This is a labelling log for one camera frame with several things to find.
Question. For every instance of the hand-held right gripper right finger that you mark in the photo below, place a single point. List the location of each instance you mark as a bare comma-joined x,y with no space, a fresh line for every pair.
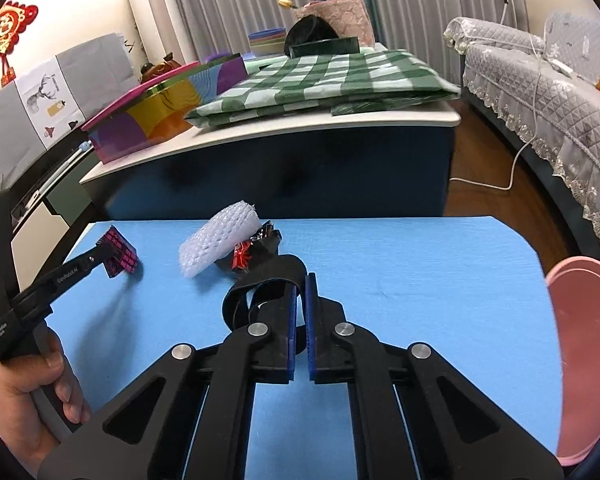
312,330

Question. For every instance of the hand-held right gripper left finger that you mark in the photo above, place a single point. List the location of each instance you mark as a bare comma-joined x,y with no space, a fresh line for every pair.
291,330

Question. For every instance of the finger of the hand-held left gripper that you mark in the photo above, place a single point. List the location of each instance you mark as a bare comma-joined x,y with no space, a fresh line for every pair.
75,277

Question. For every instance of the pink black patterned packet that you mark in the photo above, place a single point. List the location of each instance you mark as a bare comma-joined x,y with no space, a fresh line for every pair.
120,255

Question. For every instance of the pink plastic bin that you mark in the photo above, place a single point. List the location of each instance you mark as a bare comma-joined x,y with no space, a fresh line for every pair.
585,360

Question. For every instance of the person's left hand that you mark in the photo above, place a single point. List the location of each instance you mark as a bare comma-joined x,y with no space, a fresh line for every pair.
15,410

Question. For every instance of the black red wrapper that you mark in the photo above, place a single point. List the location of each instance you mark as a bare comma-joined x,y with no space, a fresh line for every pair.
242,255

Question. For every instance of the blue mat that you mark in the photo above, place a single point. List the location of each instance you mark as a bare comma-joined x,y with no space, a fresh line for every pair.
405,285

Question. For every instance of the white bubble wrap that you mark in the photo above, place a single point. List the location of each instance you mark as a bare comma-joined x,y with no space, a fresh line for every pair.
215,240

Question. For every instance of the white top coffee table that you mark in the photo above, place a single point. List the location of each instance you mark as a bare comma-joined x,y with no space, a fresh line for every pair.
280,175

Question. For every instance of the colourful gift box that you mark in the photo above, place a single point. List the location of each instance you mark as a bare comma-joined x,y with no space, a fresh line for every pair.
130,130

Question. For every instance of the grey covered television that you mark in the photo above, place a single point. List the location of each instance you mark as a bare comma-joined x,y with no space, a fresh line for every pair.
95,65

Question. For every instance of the brown figurine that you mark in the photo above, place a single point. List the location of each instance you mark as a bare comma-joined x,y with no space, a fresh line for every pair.
159,67

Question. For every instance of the green checkered cloth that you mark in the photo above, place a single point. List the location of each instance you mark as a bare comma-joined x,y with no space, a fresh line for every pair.
330,80

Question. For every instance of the white standing air conditioner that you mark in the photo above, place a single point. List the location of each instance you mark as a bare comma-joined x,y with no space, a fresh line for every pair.
155,15

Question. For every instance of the stack of coloured bowls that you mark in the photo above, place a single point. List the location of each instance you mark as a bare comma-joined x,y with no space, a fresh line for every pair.
267,40

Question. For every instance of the black hat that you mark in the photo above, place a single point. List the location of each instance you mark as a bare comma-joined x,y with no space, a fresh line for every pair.
307,30

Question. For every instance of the grey curtain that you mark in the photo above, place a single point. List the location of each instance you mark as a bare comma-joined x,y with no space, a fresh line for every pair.
220,5

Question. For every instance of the pink lace bag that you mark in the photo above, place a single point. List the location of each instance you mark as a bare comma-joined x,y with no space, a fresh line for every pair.
340,17

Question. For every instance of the grey covered sofa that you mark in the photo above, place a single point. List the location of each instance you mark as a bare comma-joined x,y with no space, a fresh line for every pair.
530,100

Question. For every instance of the yellow flower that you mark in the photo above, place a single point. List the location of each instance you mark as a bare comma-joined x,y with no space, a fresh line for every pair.
286,4

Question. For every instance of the white charger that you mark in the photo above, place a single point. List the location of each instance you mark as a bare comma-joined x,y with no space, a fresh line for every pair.
562,67

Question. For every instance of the grey cushion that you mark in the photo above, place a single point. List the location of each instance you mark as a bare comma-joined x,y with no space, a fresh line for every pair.
575,45

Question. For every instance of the red knot wall decoration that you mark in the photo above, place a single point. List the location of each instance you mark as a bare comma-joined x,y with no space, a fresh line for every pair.
2,30

